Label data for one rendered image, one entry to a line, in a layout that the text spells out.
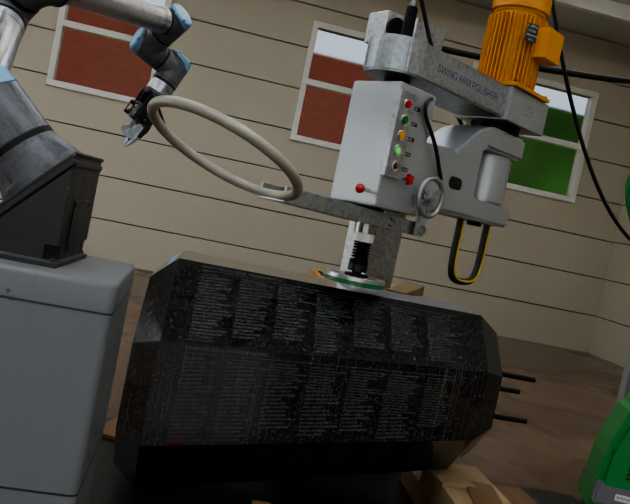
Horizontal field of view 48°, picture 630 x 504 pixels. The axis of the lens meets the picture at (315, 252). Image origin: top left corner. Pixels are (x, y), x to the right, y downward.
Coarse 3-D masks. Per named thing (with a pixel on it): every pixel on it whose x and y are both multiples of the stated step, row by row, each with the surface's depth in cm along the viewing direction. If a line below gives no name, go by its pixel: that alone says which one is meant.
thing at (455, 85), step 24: (384, 48) 234; (408, 48) 232; (432, 48) 238; (384, 72) 238; (408, 72) 234; (432, 72) 240; (456, 72) 249; (480, 72) 260; (456, 96) 253; (480, 96) 262; (504, 96) 273; (528, 96) 282; (480, 120) 285; (504, 120) 276; (528, 120) 285
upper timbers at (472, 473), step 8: (456, 464) 281; (424, 472) 274; (464, 472) 273; (472, 472) 275; (480, 472) 277; (424, 480) 272; (432, 480) 263; (472, 480) 265; (480, 480) 267; (488, 480) 269; (424, 488) 270; (432, 488) 262; (440, 488) 254; (448, 488) 251; (456, 488) 253; (496, 488) 262; (432, 496) 260; (440, 496) 252; (448, 496) 245; (456, 496) 245; (464, 496) 247; (504, 496) 255
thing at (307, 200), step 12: (288, 204) 227; (300, 204) 216; (312, 204) 219; (324, 204) 223; (336, 204) 226; (348, 204) 230; (336, 216) 243; (348, 216) 231; (360, 216) 235; (372, 216) 240; (384, 216) 244; (396, 216) 249; (384, 228) 262; (396, 228) 250; (408, 228) 254; (420, 228) 254
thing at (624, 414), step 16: (624, 400) 332; (608, 416) 335; (624, 416) 318; (608, 432) 325; (624, 432) 316; (592, 448) 336; (608, 448) 317; (624, 448) 313; (592, 464) 328; (608, 464) 317; (624, 464) 313; (592, 480) 322; (608, 480) 314; (624, 480) 313; (592, 496) 316; (608, 496) 314; (624, 496) 313
